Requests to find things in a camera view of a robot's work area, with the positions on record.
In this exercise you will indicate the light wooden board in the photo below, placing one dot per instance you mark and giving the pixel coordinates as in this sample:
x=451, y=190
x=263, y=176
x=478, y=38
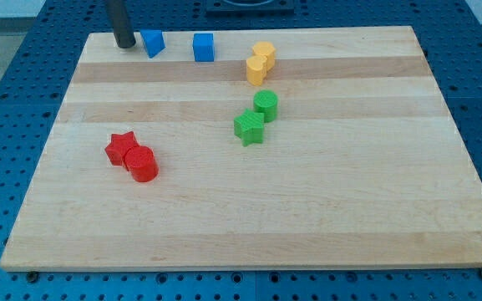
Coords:
x=363, y=167

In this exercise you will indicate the green star block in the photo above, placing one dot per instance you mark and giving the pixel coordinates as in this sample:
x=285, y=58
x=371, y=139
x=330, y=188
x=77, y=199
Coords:
x=249, y=127

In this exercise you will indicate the green cylinder block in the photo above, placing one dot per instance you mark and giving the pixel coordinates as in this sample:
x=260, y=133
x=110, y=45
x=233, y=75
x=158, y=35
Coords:
x=266, y=102

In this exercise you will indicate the yellow heart block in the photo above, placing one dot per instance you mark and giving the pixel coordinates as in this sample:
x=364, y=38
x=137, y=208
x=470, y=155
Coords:
x=256, y=68

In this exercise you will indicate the red cylinder block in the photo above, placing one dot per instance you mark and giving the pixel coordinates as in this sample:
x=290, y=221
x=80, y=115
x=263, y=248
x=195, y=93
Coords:
x=141, y=163

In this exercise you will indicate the yellow hexagon block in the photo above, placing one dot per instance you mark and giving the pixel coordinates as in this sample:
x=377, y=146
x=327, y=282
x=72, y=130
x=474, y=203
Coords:
x=267, y=50

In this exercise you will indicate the blue cube block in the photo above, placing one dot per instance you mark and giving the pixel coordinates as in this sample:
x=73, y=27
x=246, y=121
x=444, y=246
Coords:
x=203, y=47

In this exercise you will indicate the red star block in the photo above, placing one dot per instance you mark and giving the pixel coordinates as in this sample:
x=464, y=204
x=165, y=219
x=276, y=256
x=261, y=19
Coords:
x=119, y=146

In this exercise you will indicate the blue triangular block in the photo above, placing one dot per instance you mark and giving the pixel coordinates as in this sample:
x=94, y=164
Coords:
x=153, y=40

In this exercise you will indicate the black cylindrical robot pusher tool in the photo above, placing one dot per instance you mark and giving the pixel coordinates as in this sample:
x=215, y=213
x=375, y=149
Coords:
x=119, y=18

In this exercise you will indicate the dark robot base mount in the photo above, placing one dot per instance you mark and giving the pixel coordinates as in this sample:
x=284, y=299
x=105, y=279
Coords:
x=223, y=7

